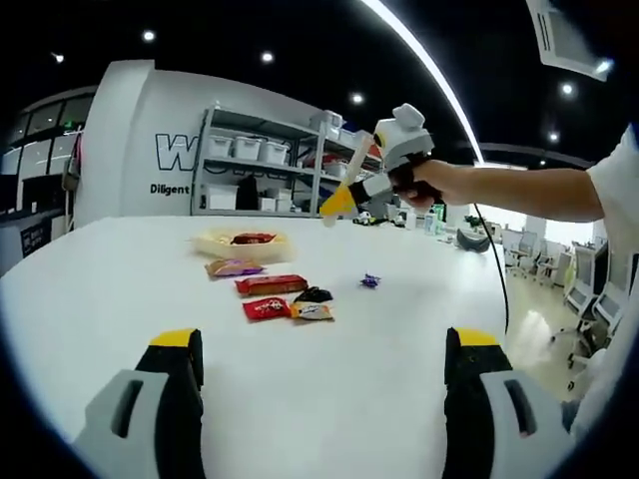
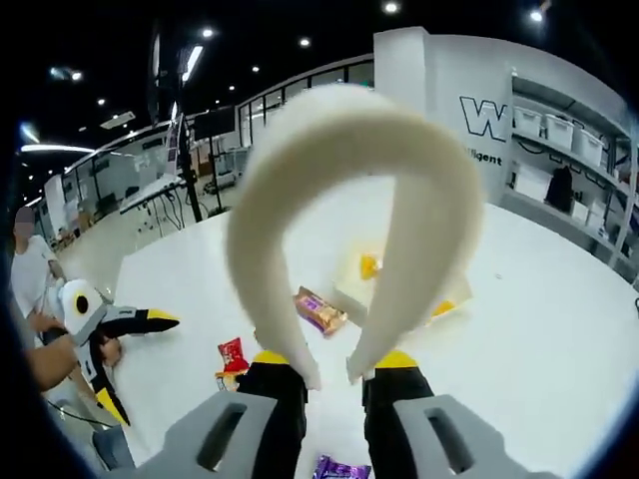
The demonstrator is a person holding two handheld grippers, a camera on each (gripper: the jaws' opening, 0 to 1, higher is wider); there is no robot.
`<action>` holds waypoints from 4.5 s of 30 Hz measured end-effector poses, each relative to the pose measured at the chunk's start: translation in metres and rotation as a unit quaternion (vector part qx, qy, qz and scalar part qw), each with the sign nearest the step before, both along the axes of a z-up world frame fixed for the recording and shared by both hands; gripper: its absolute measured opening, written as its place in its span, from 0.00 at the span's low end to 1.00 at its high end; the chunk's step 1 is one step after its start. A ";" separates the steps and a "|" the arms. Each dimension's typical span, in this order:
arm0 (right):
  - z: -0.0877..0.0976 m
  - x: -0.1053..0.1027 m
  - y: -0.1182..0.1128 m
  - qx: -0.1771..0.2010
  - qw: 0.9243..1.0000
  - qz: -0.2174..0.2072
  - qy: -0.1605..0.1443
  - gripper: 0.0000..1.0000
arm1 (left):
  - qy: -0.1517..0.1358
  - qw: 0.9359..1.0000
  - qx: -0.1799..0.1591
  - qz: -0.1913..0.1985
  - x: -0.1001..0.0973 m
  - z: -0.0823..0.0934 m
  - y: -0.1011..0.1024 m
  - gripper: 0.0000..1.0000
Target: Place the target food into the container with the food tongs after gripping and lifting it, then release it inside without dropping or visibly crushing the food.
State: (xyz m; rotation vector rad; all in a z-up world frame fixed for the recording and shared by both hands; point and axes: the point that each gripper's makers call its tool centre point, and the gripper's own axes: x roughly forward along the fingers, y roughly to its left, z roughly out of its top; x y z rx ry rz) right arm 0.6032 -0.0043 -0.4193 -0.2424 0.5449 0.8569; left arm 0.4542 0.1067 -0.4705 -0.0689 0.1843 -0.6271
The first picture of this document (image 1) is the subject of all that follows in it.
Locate ceiling air conditioner unit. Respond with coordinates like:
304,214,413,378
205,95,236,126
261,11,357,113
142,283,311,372
526,0,614,82

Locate row of white office chairs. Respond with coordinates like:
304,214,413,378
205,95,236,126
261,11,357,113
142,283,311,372
503,229,625,395

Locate dark grey object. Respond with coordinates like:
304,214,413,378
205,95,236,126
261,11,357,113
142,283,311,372
456,227,493,253

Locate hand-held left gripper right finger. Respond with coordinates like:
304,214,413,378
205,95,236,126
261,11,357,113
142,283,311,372
443,326,575,479

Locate black bag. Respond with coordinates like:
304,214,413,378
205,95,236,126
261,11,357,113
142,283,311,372
235,175,259,211

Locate small red snack packet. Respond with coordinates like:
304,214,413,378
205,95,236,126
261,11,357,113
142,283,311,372
243,297,291,323

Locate dark reception counter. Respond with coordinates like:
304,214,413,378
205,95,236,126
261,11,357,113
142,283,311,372
0,204,69,268

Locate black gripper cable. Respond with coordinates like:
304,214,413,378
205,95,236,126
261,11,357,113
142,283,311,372
471,200,511,343

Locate group of white storage bins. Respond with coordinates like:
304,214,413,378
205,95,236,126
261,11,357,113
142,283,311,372
207,110,415,181

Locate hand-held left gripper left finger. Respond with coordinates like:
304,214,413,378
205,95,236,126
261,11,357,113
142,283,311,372
72,327,206,479

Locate long ceiling light strip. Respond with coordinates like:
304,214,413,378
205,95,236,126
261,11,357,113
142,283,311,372
358,0,488,166

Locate orange snack packet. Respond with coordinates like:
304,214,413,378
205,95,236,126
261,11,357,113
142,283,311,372
288,301,335,323

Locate white cardboard box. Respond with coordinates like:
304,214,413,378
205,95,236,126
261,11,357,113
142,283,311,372
207,185,239,210

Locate person's right hand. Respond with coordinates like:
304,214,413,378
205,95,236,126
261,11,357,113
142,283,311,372
392,159,454,209

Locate hanging bags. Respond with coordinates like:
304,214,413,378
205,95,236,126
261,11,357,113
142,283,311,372
62,132,84,194

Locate black monitor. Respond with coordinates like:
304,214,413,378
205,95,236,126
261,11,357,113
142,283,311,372
19,174,66,211

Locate black snack packet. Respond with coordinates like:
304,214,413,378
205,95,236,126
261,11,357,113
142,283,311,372
293,286,334,304

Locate brown purple snack packet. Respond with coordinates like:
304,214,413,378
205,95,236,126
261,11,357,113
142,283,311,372
204,257,266,278

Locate cream food container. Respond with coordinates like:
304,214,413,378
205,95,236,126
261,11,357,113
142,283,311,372
189,227,299,265

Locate round ceiling spotlights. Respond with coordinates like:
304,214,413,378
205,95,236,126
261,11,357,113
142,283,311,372
52,28,575,144

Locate metal shelf rack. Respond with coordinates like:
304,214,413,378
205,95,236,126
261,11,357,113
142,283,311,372
192,107,415,219

